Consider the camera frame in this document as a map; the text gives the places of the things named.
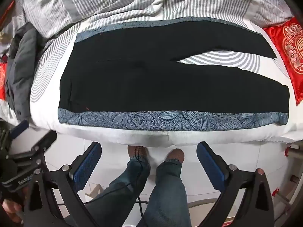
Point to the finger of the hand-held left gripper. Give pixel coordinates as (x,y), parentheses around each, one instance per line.
(45,141)
(20,127)

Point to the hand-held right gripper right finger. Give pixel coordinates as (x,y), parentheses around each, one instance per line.
(210,167)

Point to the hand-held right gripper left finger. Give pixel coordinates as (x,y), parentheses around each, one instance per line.
(87,164)

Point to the black pants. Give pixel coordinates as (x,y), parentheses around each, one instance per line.
(142,75)

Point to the person's left hand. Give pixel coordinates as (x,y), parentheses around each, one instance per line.
(10,209)

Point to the beige paper scrap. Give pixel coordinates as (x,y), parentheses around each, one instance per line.
(94,191)

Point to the person's right shoe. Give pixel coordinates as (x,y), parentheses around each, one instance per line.
(175,156)

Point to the person's shoe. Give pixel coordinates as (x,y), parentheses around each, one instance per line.
(175,156)
(138,152)

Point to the person's left leg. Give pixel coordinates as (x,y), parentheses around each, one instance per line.
(123,189)

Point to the person's leg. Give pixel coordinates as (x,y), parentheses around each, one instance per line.
(123,189)
(168,194)

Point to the red cloth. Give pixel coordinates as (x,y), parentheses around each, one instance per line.
(2,82)

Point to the person's right leg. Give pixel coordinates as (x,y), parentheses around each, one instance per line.
(168,194)

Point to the person's left shoe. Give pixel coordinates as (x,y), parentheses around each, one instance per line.
(138,152)

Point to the grey jacket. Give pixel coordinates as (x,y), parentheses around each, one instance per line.
(21,71)

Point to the white grey striped bed sheet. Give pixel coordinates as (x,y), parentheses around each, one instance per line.
(46,75)

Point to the blue floral cloth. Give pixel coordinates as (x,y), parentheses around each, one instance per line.
(165,121)

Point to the person's legs in jeans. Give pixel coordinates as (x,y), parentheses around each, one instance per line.
(140,205)

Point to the red embroidered pillow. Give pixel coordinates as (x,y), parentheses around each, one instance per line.
(291,52)

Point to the grey metal frame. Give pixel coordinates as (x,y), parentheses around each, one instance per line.
(296,151)

